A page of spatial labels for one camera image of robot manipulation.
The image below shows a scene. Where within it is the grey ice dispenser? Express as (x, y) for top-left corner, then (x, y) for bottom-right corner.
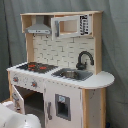
(55, 94), (71, 121)

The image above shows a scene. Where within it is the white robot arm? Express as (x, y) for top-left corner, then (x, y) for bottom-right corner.
(0, 103), (41, 128)

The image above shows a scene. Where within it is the grey fridge door handle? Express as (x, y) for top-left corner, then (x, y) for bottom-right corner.
(47, 102), (52, 120)

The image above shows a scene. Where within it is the white oven door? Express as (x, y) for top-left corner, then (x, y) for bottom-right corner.
(12, 85), (25, 114)

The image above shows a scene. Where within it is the white microwave door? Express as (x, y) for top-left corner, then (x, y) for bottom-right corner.
(51, 14), (92, 40)

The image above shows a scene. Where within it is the wooden toy kitchen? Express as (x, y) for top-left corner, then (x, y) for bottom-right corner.
(8, 11), (114, 128)

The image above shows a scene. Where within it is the red stove knob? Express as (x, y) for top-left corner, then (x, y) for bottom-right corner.
(31, 81), (37, 87)
(13, 77), (19, 82)

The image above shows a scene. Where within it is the black toy stovetop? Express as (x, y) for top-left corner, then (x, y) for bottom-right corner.
(19, 62), (56, 74)

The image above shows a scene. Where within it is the grey range hood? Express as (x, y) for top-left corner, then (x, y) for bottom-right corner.
(25, 15), (52, 36)

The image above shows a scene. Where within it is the white fridge door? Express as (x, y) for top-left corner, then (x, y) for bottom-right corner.
(44, 82), (82, 128)

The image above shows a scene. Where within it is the left red stove knob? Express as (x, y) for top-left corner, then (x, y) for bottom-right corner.
(13, 77), (19, 82)

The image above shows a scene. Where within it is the black toy faucet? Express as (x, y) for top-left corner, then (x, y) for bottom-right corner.
(76, 51), (94, 70)

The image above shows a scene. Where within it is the right red stove knob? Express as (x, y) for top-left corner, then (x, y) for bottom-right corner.
(31, 81), (37, 87)

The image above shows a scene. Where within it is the grey toy sink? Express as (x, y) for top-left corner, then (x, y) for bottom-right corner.
(53, 68), (93, 81)

